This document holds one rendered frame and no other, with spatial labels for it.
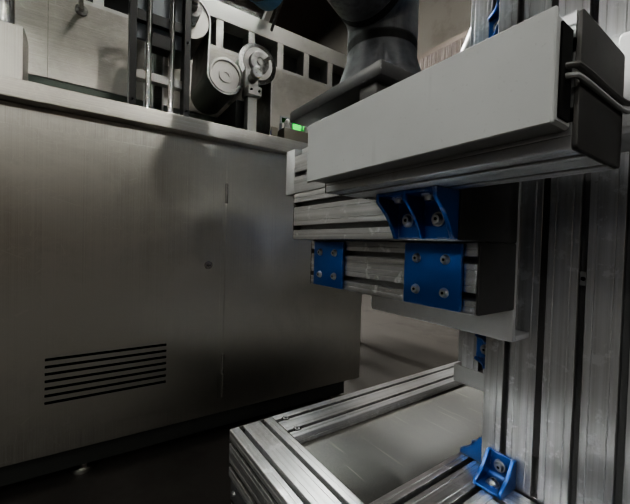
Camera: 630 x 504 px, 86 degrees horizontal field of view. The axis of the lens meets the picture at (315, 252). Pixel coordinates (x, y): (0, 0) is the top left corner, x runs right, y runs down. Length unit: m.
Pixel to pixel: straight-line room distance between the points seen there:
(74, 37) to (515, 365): 1.66
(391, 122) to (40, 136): 0.79
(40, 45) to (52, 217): 0.86
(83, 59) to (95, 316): 1.02
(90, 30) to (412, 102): 1.49
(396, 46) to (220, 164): 0.57
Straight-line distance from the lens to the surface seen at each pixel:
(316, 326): 1.16
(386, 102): 0.34
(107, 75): 1.65
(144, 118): 0.95
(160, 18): 1.26
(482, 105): 0.28
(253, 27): 1.94
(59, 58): 1.65
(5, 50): 1.37
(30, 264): 0.94
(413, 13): 0.67
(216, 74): 1.38
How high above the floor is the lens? 0.58
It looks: 1 degrees down
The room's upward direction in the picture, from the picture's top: 2 degrees clockwise
